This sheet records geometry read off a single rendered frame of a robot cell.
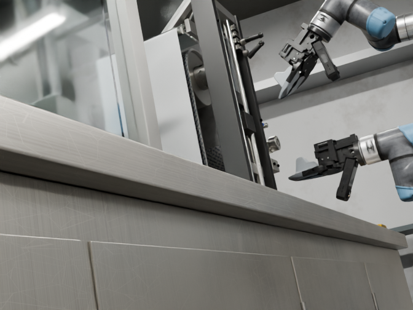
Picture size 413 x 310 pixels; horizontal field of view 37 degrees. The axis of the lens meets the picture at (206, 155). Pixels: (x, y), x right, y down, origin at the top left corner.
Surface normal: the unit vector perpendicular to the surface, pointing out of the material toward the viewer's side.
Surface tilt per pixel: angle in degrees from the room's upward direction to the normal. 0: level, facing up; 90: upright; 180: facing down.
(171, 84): 90
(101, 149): 90
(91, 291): 90
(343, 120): 90
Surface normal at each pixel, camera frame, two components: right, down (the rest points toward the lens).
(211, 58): -0.44, -0.17
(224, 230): 0.88, -0.29
